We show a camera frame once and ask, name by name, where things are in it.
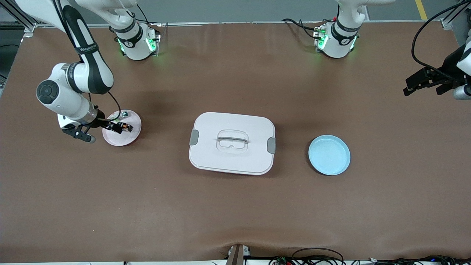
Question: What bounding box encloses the black cable bundle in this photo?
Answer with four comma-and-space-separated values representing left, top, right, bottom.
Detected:
368, 255, 471, 265

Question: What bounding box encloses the black looped cable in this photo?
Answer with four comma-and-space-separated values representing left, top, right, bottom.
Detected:
291, 248, 344, 265

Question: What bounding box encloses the black arm base cable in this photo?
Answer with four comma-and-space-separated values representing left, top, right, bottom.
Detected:
135, 4, 156, 27
283, 18, 333, 39

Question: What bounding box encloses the aluminium frame profile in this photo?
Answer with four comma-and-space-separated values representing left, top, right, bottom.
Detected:
0, 0, 50, 37
440, 0, 471, 30

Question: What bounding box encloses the round light blue plate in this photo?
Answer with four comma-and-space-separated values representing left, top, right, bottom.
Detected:
308, 135, 351, 176

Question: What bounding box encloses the silver table edge rail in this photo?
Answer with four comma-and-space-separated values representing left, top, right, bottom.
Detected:
35, 20, 447, 28

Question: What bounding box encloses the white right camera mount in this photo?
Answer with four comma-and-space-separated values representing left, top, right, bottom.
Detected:
57, 113, 79, 130

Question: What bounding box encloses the white lidded storage box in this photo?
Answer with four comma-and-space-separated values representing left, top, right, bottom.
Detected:
188, 112, 276, 176

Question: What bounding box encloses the black left arm base cable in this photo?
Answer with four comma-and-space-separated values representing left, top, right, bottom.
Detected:
283, 18, 333, 39

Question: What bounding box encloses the brown wedge bracket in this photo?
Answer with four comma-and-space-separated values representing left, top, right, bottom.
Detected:
225, 244, 251, 265

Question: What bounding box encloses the black right arm base cable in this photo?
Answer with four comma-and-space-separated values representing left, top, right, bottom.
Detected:
135, 4, 156, 27

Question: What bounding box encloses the round pink plate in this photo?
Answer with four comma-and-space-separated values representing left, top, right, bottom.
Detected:
102, 109, 142, 147

